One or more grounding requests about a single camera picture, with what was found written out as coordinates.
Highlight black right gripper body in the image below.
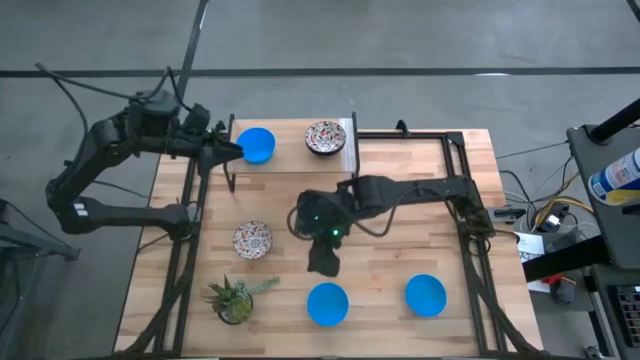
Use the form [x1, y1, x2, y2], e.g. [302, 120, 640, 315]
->
[312, 233, 345, 257]

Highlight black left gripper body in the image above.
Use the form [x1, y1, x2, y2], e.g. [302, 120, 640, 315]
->
[197, 130, 226, 174]

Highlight blue mini bowl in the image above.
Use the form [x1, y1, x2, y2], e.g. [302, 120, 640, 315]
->
[235, 126, 277, 165]
[404, 273, 448, 319]
[306, 282, 350, 328]

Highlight patterned mini bowl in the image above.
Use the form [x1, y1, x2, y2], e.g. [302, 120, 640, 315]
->
[304, 120, 348, 156]
[232, 220, 274, 261]

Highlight wooden shelf riser black legs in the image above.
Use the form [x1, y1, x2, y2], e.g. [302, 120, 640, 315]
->
[223, 112, 361, 194]

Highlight potted green succulent plant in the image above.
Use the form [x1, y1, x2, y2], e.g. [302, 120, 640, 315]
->
[202, 274, 281, 326]

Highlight black power strip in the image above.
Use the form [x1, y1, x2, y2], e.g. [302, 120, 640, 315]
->
[487, 207, 527, 224]

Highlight grey metal stand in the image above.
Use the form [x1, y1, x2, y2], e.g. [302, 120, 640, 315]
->
[0, 198, 81, 360]

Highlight white paper sheet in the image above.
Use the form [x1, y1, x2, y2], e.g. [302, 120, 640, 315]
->
[516, 231, 546, 265]

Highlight black flat bar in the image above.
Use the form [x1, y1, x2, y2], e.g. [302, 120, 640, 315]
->
[522, 234, 612, 284]

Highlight small grey item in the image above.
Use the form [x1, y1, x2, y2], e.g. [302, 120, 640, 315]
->
[552, 279, 577, 305]

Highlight grey cart top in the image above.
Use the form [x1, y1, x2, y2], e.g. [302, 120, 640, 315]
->
[566, 123, 640, 271]

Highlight white blue spray bottle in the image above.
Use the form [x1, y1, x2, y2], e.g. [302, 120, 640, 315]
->
[587, 147, 640, 206]

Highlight keypad with lit buttons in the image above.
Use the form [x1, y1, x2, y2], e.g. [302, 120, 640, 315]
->
[615, 284, 640, 335]

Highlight black pole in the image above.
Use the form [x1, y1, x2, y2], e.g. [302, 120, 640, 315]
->
[585, 97, 640, 145]

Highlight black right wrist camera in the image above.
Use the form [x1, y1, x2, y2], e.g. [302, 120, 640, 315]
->
[306, 252, 342, 279]

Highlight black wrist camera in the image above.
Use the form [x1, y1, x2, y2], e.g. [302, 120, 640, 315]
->
[306, 252, 342, 279]
[182, 103, 211, 134]

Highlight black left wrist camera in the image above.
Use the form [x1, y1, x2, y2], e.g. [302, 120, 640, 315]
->
[182, 103, 211, 134]

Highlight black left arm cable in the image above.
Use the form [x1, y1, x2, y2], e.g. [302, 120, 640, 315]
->
[33, 62, 194, 151]

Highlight bundle of coloured cables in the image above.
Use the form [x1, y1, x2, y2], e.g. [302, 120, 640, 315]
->
[499, 142, 601, 236]

